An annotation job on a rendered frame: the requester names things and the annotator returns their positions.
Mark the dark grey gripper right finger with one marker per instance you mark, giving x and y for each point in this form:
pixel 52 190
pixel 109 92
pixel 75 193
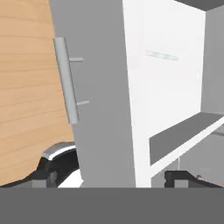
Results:
pixel 178 176

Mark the grey drawer front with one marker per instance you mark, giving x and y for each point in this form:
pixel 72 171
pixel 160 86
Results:
pixel 99 102

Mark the white open drawer box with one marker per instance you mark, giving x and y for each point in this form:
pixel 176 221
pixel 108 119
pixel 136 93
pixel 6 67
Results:
pixel 166 93

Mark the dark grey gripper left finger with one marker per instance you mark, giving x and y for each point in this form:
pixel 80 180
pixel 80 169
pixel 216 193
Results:
pixel 43 175

